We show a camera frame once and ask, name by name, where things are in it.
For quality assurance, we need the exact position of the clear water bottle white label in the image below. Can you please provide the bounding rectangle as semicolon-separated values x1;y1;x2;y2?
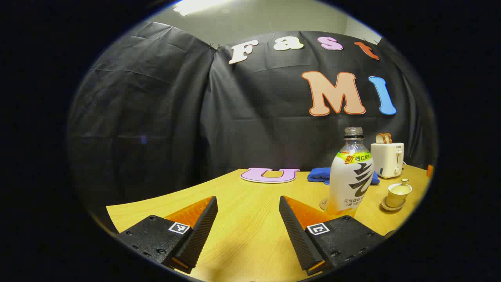
327;127;374;217

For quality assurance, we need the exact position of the blue towel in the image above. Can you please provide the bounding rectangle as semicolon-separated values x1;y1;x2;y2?
307;167;381;186

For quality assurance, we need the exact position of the cream teacup lid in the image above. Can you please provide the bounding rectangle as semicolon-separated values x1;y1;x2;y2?
387;179;413;195

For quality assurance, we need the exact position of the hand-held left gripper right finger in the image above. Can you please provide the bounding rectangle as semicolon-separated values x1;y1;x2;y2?
279;196;388;275

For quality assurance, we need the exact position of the cream ceramic teacup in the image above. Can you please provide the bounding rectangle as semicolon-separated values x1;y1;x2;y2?
387;188;411;208

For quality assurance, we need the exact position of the black backdrop cloth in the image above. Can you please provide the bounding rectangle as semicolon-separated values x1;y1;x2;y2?
67;22;437;220

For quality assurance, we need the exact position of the white toaster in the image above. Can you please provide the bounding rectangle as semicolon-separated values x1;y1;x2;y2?
370;142;405;179

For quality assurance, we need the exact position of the pink foam cutout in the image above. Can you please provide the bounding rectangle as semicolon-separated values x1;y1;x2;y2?
240;168;301;184

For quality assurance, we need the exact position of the cream ceramic saucer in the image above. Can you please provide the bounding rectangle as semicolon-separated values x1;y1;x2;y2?
381;196;406;212

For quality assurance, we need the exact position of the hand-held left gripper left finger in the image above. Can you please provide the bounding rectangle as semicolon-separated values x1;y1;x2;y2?
117;196;218;274

